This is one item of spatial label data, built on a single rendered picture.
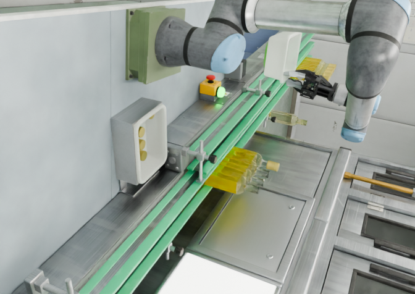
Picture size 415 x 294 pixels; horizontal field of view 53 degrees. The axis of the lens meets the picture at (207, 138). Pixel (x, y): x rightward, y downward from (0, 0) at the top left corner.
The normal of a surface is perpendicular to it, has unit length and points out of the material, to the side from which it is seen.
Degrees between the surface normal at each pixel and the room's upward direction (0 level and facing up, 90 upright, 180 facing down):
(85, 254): 90
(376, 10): 101
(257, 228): 90
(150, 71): 2
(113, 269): 90
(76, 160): 0
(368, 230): 90
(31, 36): 0
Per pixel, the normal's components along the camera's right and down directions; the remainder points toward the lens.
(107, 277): 0.03, -0.86
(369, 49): -0.49, 0.03
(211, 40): -0.28, -0.32
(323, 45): -0.43, 0.45
